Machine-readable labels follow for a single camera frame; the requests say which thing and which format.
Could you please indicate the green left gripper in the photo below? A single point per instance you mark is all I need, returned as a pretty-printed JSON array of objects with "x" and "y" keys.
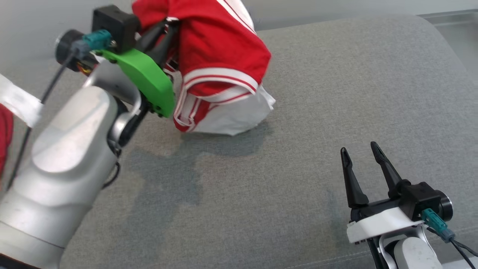
[{"x": 149, "y": 80}]

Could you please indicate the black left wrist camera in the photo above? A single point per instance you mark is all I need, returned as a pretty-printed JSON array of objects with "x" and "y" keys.
[{"x": 115, "y": 26}]

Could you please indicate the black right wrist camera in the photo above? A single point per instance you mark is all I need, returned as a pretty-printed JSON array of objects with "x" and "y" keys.
[{"x": 420, "y": 200}]

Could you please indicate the red white striped t-shirt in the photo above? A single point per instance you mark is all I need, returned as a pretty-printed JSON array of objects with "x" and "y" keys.
[{"x": 216, "y": 45}]

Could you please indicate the red shorts with white trim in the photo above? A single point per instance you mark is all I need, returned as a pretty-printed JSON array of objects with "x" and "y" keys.
[{"x": 4, "y": 127}]

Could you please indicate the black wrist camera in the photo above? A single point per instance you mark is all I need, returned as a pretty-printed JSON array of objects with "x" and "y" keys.
[
  {"x": 115, "y": 26},
  {"x": 420, "y": 200}
]

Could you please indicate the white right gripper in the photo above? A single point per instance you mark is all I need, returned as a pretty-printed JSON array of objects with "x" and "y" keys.
[{"x": 377, "y": 222}]

